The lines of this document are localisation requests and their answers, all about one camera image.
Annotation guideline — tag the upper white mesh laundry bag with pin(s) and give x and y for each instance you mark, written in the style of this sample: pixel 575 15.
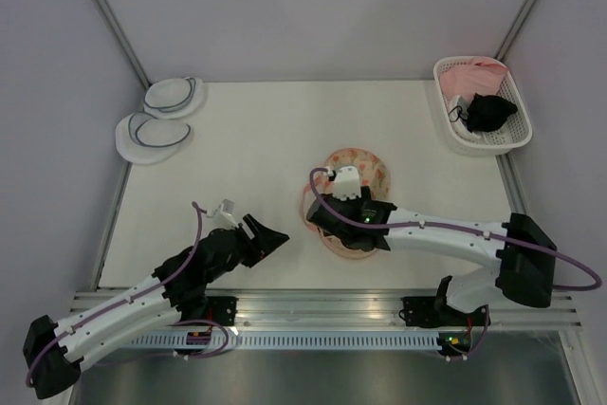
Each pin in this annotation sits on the upper white mesh laundry bag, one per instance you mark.
pixel 175 98

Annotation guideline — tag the white slotted cable duct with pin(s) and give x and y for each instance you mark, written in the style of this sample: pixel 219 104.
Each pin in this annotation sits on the white slotted cable duct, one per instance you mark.
pixel 289 340

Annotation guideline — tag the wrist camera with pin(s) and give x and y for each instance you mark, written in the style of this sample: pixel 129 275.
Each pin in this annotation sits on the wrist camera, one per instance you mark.
pixel 222 216
pixel 346 183

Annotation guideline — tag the pink garment in basket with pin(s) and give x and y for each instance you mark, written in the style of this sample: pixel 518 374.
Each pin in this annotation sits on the pink garment in basket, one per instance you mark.
pixel 478 76

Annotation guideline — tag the black garment in basket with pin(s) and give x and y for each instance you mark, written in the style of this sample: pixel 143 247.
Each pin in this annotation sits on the black garment in basket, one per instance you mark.
pixel 489 113

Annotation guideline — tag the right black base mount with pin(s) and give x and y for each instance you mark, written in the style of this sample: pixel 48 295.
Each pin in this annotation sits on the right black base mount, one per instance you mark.
pixel 433 313

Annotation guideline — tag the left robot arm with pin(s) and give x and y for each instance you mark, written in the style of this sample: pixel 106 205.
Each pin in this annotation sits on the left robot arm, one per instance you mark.
pixel 58 352

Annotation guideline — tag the lower white mesh laundry bag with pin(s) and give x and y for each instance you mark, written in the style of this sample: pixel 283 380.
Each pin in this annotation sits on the lower white mesh laundry bag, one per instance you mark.
pixel 143 139

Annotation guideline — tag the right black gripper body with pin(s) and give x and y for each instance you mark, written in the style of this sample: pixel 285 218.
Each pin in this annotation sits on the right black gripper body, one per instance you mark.
pixel 357 202

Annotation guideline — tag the white plastic basket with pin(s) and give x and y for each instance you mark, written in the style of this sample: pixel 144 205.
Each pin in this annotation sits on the white plastic basket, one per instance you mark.
pixel 515 133

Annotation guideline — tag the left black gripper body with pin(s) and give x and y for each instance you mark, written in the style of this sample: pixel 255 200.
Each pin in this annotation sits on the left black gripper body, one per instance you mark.
pixel 244 251

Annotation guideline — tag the left aluminium corner post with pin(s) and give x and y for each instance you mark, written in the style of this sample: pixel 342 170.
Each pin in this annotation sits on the left aluminium corner post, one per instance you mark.
pixel 115 28

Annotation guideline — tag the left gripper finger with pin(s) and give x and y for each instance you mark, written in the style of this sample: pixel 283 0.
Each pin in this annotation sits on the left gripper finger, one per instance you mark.
pixel 254 226
pixel 267 241

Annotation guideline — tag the floral mesh laundry bag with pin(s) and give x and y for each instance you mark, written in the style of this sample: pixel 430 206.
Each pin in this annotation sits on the floral mesh laundry bag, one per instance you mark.
pixel 373 173

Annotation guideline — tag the right aluminium corner post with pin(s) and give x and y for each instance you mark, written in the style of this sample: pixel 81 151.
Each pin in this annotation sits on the right aluminium corner post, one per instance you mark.
pixel 522 15

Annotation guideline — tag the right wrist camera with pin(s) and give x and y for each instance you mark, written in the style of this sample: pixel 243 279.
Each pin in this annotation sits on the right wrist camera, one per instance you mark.
pixel 346 183

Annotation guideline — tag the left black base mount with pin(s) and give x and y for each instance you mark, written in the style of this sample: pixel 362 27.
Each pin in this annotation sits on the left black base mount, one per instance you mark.
pixel 220 309

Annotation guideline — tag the white garment in basket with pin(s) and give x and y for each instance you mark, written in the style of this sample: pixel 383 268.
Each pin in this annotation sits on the white garment in basket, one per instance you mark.
pixel 458 117

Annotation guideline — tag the aluminium corner post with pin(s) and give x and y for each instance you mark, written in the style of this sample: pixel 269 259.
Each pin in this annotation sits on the aluminium corner post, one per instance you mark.
pixel 115 28
pixel 522 15

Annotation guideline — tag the aluminium front rail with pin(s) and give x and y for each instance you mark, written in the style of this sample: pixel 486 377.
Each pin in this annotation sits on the aluminium front rail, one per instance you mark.
pixel 300 309

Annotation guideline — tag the white mesh laundry bag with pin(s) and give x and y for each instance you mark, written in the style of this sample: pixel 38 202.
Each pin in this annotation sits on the white mesh laundry bag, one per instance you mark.
pixel 143 139
pixel 175 98

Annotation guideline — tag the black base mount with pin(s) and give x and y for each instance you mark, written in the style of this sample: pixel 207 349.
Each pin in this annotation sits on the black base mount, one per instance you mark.
pixel 220 309
pixel 433 313

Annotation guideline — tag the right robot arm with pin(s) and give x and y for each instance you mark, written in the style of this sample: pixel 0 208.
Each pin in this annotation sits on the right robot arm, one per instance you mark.
pixel 514 258

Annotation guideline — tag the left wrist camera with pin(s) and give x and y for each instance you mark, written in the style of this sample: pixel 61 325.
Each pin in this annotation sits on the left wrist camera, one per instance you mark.
pixel 222 216

